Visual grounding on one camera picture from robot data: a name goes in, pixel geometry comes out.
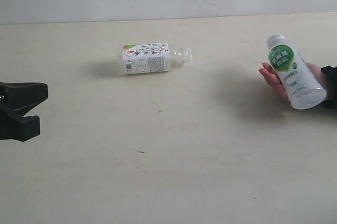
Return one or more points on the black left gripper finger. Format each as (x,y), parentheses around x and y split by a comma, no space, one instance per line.
(23,97)

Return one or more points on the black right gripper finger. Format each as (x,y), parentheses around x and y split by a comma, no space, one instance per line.
(20,129)

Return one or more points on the white bottle green label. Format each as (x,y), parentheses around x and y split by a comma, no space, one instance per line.
(303,89)

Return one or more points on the clear bottle floral white label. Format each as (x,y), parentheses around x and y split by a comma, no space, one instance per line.
(152,58)

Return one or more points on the person's open hand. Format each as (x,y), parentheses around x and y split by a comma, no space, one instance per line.
(270,76)

